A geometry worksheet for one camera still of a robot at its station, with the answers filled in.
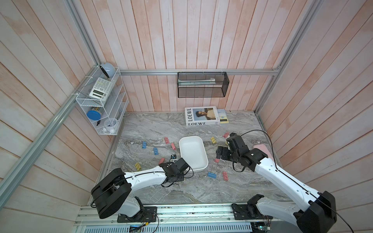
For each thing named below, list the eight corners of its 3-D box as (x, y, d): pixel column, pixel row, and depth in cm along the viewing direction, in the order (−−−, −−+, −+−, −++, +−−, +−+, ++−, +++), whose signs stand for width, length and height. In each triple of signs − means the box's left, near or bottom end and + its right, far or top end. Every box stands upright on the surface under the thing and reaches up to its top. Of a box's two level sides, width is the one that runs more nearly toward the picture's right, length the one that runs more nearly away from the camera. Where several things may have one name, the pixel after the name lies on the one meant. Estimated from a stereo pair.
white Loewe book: (184, 126, 114) (184, 122, 110) (184, 110, 125) (184, 106, 121) (219, 126, 114) (220, 122, 110) (215, 110, 125) (216, 106, 121)
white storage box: (184, 175, 89) (184, 171, 84) (178, 142, 104) (178, 137, 99) (209, 170, 90) (211, 166, 86) (200, 138, 106) (200, 133, 101)
